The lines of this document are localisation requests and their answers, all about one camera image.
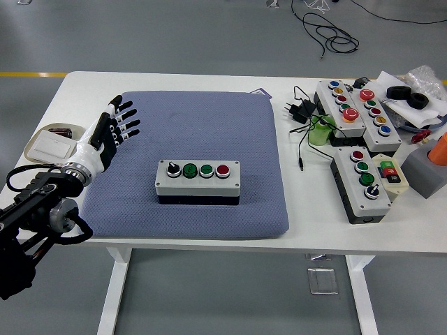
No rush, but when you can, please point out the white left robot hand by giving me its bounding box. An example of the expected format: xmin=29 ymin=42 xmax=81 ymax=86
xmin=66 ymin=94 xmax=142 ymax=175

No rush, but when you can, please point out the grey four-button control box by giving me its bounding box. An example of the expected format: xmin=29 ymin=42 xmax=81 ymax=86
xmin=155 ymin=159 xmax=242 ymax=207
xmin=330 ymin=146 xmax=393 ymax=225

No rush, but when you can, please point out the grey five-button control box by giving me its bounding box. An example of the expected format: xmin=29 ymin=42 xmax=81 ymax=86
xmin=349 ymin=89 xmax=403 ymax=154
xmin=313 ymin=80 xmax=367 ymax=147

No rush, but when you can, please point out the beige shallow tray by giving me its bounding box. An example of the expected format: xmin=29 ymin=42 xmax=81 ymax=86
xmin=22 ymin=121 xmax=89 ymax=165

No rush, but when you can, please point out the blue-grey woven mat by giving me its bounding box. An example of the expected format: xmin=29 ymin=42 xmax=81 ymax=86
xmin=77 ymin=90 xmax=291 ymax=241

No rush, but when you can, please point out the white table leg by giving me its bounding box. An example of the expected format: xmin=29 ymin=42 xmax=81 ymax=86
xmin=345 ymin=254 xmax=380 ymax=335
xmin=96 ymin=246 xmax=133 ymax=335

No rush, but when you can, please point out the purple-edged card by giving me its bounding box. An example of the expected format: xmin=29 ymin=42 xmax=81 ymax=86
xmin=249 ymin=87 xmax=273 ymax=101

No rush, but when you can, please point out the black power adapter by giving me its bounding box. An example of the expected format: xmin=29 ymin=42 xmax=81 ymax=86
xmin=281 ymin=98 xmax=315 ymax=124

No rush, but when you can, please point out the green cylinder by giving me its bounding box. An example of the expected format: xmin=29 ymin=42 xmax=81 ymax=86
xmin=309 ymin=114 xmax=335 ymax=147

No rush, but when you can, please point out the clear floor plate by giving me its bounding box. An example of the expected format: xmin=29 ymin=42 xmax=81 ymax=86
xmin=307 ymin=267 xmax=339 ymax=296

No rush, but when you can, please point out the white paper sheet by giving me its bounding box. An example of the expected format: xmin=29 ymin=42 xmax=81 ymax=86
xmin=369 ymin=70 xmax=447 ymax=128

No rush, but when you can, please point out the red valve knob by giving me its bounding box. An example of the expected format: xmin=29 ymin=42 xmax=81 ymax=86
xmin=411 ymin=129 xmax=432 ymax=144

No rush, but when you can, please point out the grey block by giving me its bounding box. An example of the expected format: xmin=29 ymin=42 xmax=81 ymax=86
xmin=401 ymin=137 xmax=447 ymax=200

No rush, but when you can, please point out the clear bubble wrap bag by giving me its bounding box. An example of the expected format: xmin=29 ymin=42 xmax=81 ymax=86
xmin=396 ymin=64 xmax=447 ymax=105

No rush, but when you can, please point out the orange cylinder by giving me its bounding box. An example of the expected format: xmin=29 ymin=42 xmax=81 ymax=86
xmin=429 ymin=131 xmax=447 ymax=168

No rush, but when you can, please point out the blue rimmed bowl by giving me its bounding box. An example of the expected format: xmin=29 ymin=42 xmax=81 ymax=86
xmin=397 ymin=114 xmax=447 ymax=133

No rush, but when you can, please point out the white wall switch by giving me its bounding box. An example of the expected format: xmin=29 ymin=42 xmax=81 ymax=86
xmin=30 ymin=129 xmax=77 ymax=160

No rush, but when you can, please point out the black adapter cord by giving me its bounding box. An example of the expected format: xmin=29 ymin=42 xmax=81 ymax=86
xmin=288 ymin=85 xmax=346 ymax=172

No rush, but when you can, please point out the white floor cord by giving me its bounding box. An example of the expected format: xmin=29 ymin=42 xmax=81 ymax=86
xmin=302 ymin=0 xmax=331 ymax=13

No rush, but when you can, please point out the coiled black floor cable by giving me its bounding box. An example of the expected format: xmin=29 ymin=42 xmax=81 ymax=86
xmin=291 ymin=0 xmax=360 ymax=60

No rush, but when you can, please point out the cream three-button switch box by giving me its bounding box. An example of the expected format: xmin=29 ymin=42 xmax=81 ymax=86
xmin=370 ymin=153 xmax=409 ymax=202

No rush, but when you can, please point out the long black floor cable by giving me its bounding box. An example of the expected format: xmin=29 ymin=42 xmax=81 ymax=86
xmin=349 ymin=0 xmax=447 ymax=24

